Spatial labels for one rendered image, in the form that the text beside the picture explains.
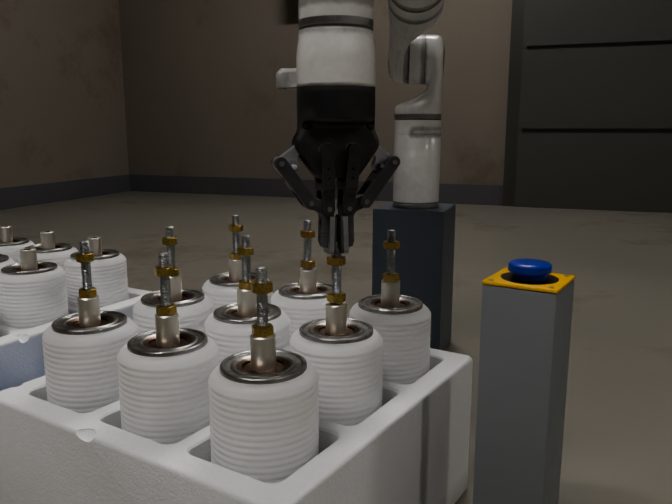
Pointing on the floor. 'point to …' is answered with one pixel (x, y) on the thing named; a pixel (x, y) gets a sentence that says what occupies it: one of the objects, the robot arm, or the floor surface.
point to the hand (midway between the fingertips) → (336, 233)
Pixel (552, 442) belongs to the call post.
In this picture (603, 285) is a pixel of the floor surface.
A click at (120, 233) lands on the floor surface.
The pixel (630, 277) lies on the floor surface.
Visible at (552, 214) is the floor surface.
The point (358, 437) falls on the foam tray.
